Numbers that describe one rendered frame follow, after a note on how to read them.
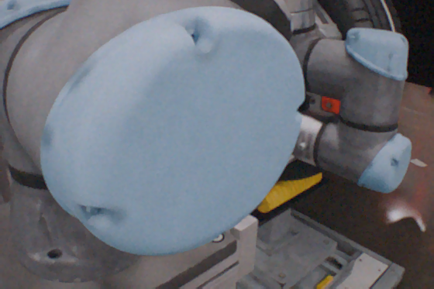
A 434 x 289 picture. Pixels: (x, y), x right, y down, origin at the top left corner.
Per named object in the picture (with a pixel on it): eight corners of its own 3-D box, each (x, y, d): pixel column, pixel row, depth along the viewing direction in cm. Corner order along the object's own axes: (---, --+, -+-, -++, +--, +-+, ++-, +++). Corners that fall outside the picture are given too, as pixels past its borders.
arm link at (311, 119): (337, 157, 51) (306, 176, 46) (312, 147, 54) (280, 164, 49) (344, 109, 48) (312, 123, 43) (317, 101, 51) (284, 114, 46)
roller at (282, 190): (325, 181, 108) (328, 165, 106) (261, 220, 91) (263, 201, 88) (311, 174, 112) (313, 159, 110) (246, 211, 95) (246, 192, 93)
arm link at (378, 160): (419, 125, 40) (405, 184, 44) (346, 103, 48) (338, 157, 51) (398, 143, 36) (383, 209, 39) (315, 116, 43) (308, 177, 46)
